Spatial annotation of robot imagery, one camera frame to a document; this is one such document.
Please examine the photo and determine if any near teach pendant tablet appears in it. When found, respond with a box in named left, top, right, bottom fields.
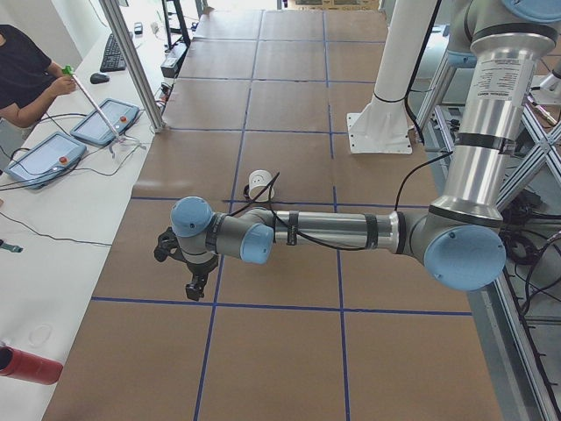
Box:
left=4, top=132, right=87, bottom=189

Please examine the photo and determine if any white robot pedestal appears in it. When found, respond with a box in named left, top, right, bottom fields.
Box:
left=347, top=0, right=438, bottom=154

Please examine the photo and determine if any brown paper table cover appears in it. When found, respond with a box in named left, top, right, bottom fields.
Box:
left=45, top=11, right=501, bottom=420

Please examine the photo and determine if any black computer mouse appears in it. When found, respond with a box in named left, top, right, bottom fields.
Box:
left=89, top=72, right=110, bottom=84

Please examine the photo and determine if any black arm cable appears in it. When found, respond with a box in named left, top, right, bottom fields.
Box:
left=230, top=148, right=455, bottom=252

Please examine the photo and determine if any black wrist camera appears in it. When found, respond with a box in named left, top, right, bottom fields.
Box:
left=153, top=226, right=184, bottom=262

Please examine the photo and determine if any black power box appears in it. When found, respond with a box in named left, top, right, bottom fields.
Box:
left=160, top=42, right=188, bottom=78

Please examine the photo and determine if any black keyboard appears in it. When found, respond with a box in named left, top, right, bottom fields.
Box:
left=100, top=33, right=126, bottom=73

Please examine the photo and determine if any far teach pendant tablet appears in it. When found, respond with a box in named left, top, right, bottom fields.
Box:
left=69, top=98, right=142, bottom=148

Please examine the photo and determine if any red bottle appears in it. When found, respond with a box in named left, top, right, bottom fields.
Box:
left=1, top=346, right=63, bottom=385

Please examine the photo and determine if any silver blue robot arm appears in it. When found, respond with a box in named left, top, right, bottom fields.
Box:
left=160, top=1, right=560, bottom=300

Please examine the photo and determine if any white mug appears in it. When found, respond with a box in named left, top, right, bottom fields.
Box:
left=247, top=169, right=274, bottom=203

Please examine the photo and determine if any person in black shirt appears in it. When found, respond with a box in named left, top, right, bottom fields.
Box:
left=1, top=25, right=77, bottom=129

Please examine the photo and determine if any aluminium frame post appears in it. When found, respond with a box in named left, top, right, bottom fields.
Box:
left=99, top=0, right=165, bottom=133

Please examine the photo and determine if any teach pendant tablet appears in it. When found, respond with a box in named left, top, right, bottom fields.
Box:
left=69, top=98, right=142, bottom=148
left=4, top=132, right=87, bottom=189

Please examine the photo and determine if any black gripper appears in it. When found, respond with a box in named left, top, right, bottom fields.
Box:
left=185, top=255, right=218, bottom=300

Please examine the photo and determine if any grabber stick with green handle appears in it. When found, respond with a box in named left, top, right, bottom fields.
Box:
left=62, top=65, right=146, bottom=155

